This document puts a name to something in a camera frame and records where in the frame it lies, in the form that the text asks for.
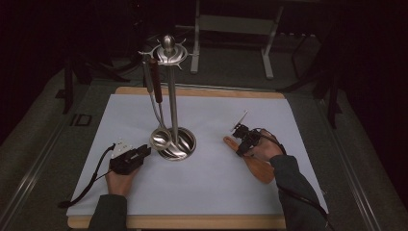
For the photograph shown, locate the black metal stand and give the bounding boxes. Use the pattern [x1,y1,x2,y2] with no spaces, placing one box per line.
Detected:
[277,30,344,130]

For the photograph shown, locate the person's right hand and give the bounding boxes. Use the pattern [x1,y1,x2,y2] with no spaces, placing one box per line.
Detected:
[251,128,285,162]

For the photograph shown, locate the metal floor rail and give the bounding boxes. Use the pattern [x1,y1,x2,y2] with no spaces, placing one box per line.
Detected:
[317,99,383,231]
[0,121,75,231]

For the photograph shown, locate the steel utensil rack stand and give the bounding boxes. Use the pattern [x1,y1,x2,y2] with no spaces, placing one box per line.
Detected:
[138,34,197,162]

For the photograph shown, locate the person's left hand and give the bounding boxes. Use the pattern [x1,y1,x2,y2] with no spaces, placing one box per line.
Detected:
[105,167,140,197]

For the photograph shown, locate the white metal frame stand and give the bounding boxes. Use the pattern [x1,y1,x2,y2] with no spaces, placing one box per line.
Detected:
[175,0,285,80]

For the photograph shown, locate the left hand-held gripper cable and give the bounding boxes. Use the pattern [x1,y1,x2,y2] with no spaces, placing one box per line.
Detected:
[57,143,116,209]

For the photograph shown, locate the black floor bracket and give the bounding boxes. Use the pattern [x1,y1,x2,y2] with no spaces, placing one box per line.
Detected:
[69,113,93,127]

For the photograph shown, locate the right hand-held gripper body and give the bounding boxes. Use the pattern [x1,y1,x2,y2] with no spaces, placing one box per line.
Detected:
[230,110,262,148]

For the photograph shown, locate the white table mat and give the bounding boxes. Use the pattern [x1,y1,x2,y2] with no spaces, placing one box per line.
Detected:
[66,93,329,217]

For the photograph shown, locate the wooden rice paddle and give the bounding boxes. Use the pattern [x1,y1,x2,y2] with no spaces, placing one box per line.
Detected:
[223,135,276,185]

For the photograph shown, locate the steel wok turner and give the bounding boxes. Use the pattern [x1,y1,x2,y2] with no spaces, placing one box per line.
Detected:
[141,55,172,151]

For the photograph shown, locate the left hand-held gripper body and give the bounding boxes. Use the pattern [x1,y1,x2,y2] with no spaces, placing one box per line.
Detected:
[109,138,144,176]

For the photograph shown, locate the black tripod stand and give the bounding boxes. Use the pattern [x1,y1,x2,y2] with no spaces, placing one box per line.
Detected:
[56,0,131,116]

